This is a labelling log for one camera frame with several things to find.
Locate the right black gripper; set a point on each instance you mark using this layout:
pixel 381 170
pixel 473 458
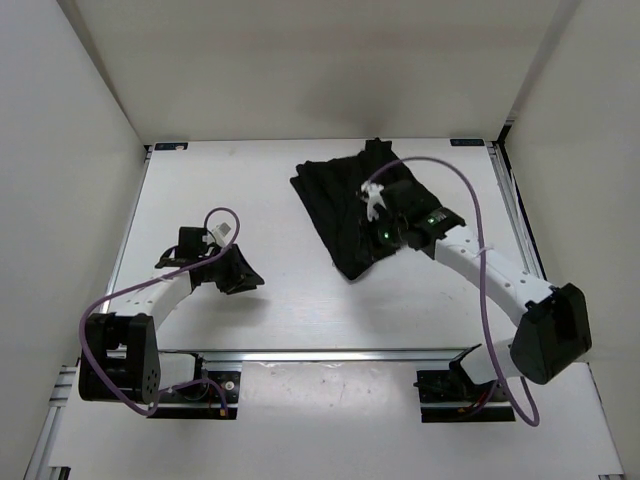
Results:
pixel 383 216

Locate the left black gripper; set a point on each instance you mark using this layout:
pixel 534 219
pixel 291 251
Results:
pixel 242 276

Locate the black skirt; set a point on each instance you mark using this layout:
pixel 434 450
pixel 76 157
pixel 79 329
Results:
pixel 330 193

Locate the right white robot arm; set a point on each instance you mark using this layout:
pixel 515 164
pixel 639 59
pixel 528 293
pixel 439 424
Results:
pixel 552 325

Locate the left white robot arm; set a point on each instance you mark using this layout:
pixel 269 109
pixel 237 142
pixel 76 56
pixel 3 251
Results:
pixel 124 343

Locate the right blue corner label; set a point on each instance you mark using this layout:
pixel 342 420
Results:
pixel 467 142

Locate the blue corner label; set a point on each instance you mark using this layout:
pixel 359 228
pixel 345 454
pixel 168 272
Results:
pixel 171 146
pixel 467 142

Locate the left blue corner label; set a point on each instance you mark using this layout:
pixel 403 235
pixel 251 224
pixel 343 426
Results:
pixel 171 146

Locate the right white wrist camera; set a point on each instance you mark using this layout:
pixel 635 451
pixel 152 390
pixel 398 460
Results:
pixel 371 195

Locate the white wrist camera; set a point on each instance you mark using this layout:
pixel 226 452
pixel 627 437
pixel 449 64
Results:
pixel 221 235
pixel 371 195

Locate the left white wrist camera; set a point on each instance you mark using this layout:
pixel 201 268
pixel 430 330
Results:
pixel 221 235

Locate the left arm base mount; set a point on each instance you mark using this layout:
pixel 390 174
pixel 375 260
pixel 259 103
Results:
pixel 193 387

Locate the aluminium front rail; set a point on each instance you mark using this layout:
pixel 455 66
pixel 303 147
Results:
pixel 324 355

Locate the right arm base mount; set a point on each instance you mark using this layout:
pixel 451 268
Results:
pixel 449 396

